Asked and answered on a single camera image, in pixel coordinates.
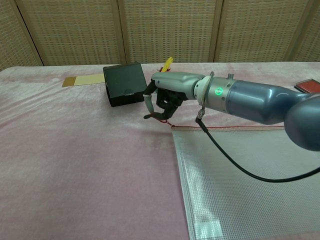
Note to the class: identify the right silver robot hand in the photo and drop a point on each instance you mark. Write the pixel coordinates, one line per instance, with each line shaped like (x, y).
(175, 81)

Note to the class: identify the clear mesh zipper pouch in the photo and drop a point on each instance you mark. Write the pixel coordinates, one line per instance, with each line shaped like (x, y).
(250, 205)

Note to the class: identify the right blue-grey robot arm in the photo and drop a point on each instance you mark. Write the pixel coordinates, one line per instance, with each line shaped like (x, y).
(250, 100)

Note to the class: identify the feather shuttlecock green base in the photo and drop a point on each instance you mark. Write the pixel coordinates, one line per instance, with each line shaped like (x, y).
(168, 63)

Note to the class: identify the black cardboard box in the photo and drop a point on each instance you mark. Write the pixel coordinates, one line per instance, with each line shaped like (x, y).
(125, 80)

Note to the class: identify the woven bamboo folding screen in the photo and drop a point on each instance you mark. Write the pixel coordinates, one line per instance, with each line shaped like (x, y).
(170, 30)

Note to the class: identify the beige bookmark gold end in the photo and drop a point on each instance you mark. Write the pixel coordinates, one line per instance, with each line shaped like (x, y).
(87, 80)

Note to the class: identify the pink velvet tablecloth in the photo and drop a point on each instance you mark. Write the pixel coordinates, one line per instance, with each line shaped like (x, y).
(75, 162)

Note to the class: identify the red ink pad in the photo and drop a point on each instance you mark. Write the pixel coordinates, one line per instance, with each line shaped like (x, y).
(308, 86)

